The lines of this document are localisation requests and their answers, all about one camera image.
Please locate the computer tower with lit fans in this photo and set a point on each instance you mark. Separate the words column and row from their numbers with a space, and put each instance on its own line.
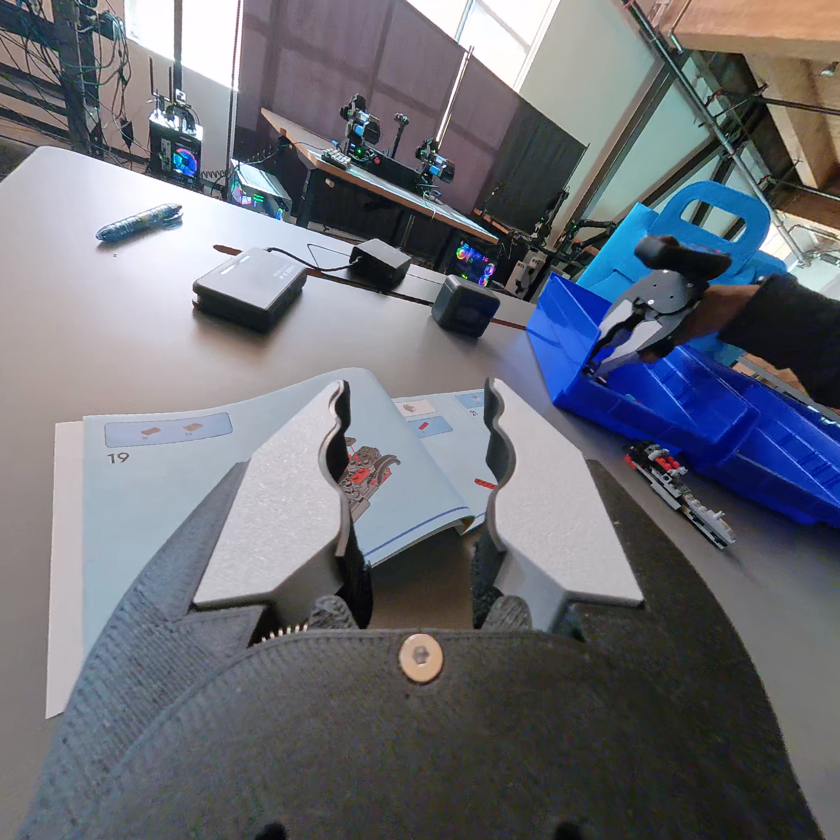
column 256, row 190
column 476, row 259
column 177, row 157

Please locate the person's right hand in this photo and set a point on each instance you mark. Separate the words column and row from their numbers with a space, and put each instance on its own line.
column 718, row 312

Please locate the grey toy brick car model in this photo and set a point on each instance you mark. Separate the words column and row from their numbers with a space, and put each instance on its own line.
column 676, row 485

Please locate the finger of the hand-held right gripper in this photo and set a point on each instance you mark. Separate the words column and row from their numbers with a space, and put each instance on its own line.
column 633, row 358
column 617, row 331

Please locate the blue felt bag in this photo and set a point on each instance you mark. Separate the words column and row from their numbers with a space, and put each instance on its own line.
column 630, row 256

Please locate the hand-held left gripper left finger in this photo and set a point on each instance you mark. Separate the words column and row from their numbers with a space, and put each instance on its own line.
column 282, row 512

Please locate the dark partition curtain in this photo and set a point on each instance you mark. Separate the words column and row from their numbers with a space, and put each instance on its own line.
column 315, row 59

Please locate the black cube camera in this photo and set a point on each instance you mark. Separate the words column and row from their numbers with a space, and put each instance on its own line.
column 466, row 305

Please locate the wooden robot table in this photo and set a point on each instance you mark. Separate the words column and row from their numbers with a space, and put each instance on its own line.
column 298, row 134

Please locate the small keypad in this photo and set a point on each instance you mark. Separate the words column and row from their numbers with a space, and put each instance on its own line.
column 333, row 159

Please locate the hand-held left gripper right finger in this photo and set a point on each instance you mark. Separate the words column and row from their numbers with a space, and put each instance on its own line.
column 558, row 525

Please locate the black tabletop robot arm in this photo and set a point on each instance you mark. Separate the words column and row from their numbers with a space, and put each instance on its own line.
column 434, row 164
column 359, row 128

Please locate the black power adapter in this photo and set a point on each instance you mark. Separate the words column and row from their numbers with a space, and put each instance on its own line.
column 380, row 262

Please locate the toy brick instruction booklet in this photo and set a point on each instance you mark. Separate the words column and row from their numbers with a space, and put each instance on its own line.
column 164, row 499

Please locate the blue pen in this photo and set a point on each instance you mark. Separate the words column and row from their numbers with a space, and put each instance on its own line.
column 138, row 222

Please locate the black box device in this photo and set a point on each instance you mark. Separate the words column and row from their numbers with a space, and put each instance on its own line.
column 249, row 289

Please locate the white equipment box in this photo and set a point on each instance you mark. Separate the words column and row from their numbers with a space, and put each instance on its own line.
column 528, row 275

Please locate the blue plastic bin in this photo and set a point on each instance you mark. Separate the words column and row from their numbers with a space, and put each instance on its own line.
column 774, row 446
column 571, row 341

